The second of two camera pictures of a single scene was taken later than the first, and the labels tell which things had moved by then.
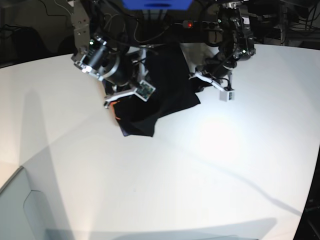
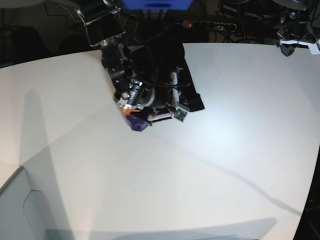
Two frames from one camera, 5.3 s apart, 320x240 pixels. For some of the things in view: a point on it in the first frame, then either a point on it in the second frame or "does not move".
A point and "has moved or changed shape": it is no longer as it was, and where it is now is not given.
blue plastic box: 157,5 does not move
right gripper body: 221,65 to 297,31
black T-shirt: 167,71 has moved or changed shape
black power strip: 207,25 does not move
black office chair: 20,44 does not move
